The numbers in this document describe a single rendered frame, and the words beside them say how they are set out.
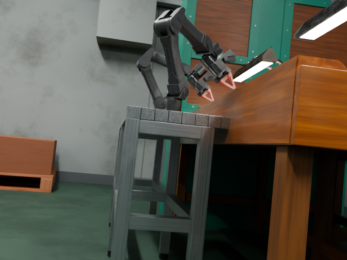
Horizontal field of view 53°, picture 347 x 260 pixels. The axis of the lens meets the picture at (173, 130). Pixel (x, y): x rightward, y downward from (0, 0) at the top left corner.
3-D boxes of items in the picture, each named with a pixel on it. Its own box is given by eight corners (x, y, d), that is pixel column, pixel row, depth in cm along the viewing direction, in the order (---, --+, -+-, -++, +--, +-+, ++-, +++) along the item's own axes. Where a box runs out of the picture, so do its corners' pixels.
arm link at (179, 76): (178, 96, 151) (164, 18, 142) (190, 95, 147) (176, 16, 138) (169, 99, 147) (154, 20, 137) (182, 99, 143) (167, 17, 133)
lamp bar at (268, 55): (262, 59, 177) (263, 45, 177) (229, 81, 239) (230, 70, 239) (277, 61, 178) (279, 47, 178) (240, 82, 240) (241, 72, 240)
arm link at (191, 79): (200, 80, 213) (192, 72, 213) (202, 78, 207) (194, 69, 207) (192, 87, 212) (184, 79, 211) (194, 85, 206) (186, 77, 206)
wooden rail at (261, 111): (289, 144, 70) (297, 53, 70) (178, 143, 249) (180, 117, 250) (345, 150, 71) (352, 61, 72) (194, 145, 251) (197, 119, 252)
